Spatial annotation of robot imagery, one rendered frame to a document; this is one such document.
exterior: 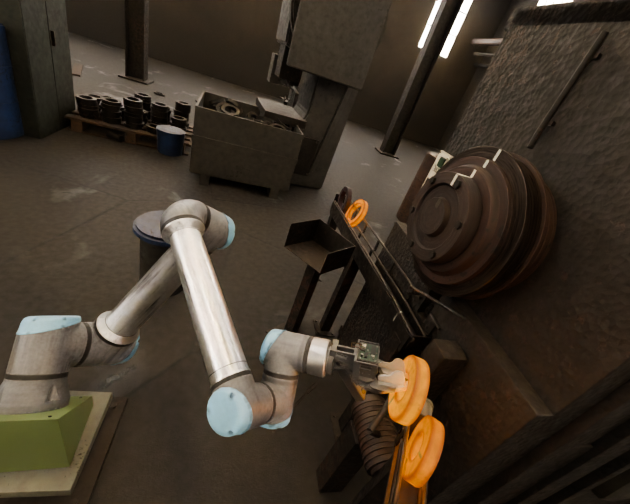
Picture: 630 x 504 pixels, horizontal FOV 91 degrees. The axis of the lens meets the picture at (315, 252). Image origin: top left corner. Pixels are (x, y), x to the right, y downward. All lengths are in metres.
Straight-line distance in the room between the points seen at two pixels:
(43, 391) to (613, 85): 1.73
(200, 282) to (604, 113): 1.08
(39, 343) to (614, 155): 1.61
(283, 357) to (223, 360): 0.15
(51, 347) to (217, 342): 0.64
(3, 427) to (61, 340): 0.24
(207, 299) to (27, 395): 0.65
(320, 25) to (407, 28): 8.33
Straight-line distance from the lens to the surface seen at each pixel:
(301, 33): 3.35
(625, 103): 1.08
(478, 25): 12.60
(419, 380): 0.77
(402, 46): 11.57
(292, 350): 0.78
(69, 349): 1.28
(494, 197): 0.95
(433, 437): 0.86
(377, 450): 1.10
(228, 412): 0.70
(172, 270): 1.11
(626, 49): 1.16
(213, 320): 0.76
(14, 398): 1.27
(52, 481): 1.42
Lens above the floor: 1.40
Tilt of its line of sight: 31 degrees down
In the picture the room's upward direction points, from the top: 20 degrees clockwise
